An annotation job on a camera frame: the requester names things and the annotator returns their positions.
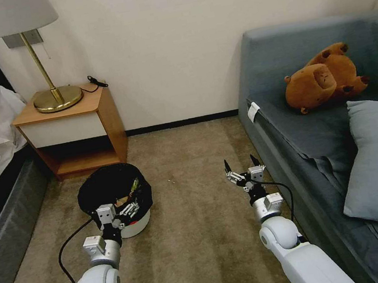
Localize black lamp cable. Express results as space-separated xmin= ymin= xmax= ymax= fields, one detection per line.
xmin=77 ymin=72 xmax=110 ymax=95

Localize white bin with black bag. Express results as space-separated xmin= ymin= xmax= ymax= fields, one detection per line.
xmin=73 ymin=158 xmax=159 ymax=245

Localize black skirting board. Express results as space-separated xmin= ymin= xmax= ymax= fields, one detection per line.
xmin=124 ymin=108 xmax=242 ymax=137

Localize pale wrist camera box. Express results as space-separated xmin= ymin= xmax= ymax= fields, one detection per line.
xmin=94 ymin=203 xmax=119 ymax=226
xmin=246 ymin=164 xmax=266 ymax=183

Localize colourful rubbish pieces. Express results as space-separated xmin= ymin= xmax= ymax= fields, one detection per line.
xmin=113 ymin=177 xmax=145 ymax=206

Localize brown capybara plush toy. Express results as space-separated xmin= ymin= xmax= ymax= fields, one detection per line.
xmin=278 ymin=38 xmax=375 ymax=118

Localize blue-grey sofa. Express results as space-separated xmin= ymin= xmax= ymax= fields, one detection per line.
xmin=224 ymin=9 xmax=378 ymax=283

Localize brass lamp with white shade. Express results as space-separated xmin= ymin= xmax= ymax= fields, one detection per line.
xmin=0 ymin=0 xmax=86 ymax=121

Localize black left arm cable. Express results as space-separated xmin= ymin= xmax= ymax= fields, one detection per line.
xmin=52 ymin=216 xmax=108 ymax=283

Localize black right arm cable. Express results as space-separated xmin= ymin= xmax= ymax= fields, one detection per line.
xmin=252 ymin=177 xmax=298 ymax=227

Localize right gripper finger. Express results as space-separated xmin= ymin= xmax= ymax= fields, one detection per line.
xmin=249 ymin=152 xmax=265 ymax=170
xmin=222 ymin=155 xmax=251 ymax=189

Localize grey bed base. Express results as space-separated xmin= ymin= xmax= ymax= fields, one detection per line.
xmin=0 ymin=139 xmax=68 ymax=283

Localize white sofa tag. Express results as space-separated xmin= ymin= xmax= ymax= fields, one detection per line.
xmin=245 ymin=100 xmax=262 ymax=124

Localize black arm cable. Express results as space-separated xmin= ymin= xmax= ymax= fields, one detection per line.
xmin=252 ymin=177 xmax=298 ymax=227
xmin=52 ymin=216 xmax=108 ymax=283

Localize wooden nightstand with white drawer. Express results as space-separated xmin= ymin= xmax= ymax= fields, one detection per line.
xmin=8 ymin=76 xmax=134 ymax=187

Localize grey wall switch plate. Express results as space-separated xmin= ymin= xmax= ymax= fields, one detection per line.
xmin=2 ymin=28 xmax=44 ymax=50

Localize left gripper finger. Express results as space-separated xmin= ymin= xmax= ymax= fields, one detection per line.
xmin=116 ymin=199 xmax=143 ymax=221

